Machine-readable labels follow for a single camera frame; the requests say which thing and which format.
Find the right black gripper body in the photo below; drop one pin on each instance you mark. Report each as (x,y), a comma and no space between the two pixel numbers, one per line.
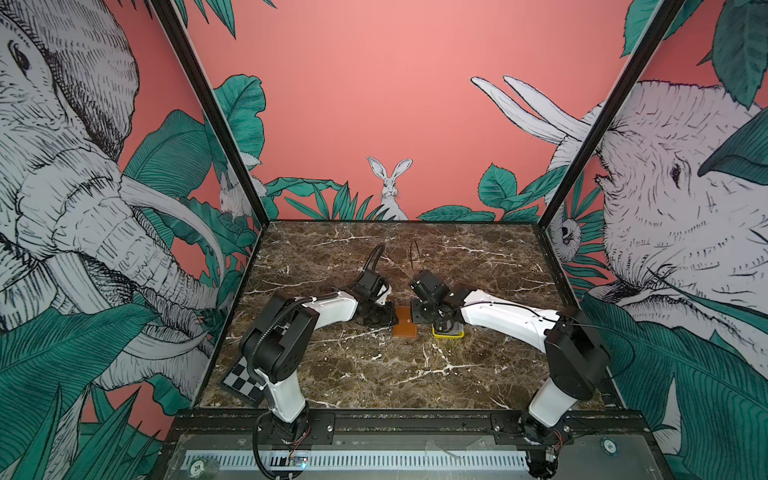
(425,314)

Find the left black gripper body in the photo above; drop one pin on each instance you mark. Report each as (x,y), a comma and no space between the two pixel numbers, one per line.
(380,315)

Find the yellow plastic card tray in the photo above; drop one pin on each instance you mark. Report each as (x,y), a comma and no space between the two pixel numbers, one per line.
(448,330)

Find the brown leather card holder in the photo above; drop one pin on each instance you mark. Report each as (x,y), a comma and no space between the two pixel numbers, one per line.
(405,327)

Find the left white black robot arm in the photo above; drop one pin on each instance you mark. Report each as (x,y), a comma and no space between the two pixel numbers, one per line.
(277,340)

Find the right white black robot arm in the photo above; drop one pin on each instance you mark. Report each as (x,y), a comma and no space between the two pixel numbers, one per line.
(576,354)

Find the checkerboard calibration tag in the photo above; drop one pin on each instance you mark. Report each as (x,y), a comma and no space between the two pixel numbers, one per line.
(238,383)

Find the white slotted cable duct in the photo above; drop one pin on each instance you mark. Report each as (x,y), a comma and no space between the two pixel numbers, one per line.
(198,462)

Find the black front mounting rail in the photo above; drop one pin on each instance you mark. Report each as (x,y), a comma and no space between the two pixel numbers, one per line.
(323,426)

